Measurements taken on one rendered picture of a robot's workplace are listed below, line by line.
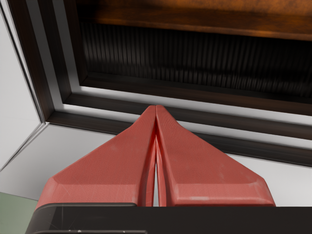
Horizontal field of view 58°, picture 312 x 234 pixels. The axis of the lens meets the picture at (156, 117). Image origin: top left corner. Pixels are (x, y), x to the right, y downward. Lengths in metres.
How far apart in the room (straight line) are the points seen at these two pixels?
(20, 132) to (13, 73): 0.05
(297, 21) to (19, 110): 0.25
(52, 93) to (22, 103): 0.02
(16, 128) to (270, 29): 0.22
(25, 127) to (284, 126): 0.16
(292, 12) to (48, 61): 0.23
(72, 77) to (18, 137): 0.06
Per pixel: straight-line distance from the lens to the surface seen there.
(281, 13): 0.31
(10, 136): 0.22
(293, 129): 0.18
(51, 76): 0.19
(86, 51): 0.53
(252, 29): 0.27
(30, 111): 0.19
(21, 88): 0.19
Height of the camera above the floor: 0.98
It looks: 51 degrees down
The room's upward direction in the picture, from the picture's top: 157 degrees counter-clockwise
